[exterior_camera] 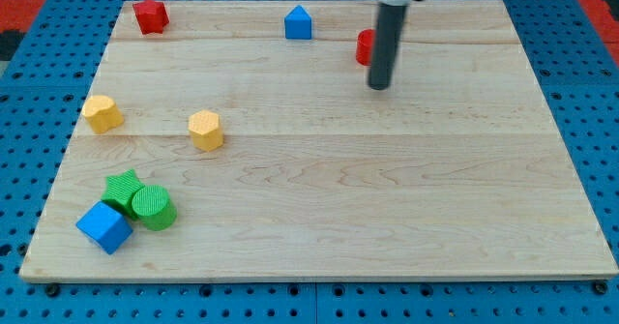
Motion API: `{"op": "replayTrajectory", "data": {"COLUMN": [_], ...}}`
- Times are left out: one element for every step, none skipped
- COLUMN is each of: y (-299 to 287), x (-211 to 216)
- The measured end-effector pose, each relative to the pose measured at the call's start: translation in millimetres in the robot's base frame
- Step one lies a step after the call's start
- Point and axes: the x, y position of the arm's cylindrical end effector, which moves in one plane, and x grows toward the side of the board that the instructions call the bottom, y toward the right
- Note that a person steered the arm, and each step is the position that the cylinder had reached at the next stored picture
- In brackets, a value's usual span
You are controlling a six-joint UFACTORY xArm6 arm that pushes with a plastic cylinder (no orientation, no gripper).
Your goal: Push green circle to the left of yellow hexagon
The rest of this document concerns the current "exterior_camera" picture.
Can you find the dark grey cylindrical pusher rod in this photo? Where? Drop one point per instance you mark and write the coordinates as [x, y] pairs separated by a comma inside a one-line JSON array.
[[387, 33]]

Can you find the yellow hexagon block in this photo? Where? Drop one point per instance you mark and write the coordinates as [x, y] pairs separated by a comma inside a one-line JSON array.
[[205, 130]]

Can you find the green circle block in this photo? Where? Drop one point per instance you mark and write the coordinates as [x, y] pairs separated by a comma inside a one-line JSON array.
[[154, 207]]

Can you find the red cylinder block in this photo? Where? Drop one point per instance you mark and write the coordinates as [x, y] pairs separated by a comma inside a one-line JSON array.
[[364, 46]]

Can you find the blue pentagon block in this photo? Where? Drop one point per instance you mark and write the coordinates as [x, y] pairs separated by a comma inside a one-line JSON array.
[[298, 24]]

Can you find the light wooden board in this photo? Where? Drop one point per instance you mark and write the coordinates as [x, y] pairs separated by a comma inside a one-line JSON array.
[[457, 172]]

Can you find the red star block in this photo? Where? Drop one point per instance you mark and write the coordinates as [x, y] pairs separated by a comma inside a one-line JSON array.
[[151, 16]]

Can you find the yellow heart block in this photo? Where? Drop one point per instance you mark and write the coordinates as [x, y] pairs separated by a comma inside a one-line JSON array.
[[102, 114]]

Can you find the green star block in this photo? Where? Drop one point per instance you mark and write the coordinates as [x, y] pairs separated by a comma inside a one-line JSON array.
[[119, 192]]

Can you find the blue cube block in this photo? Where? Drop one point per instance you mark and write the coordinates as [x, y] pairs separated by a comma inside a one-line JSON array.
[[105, 227]]

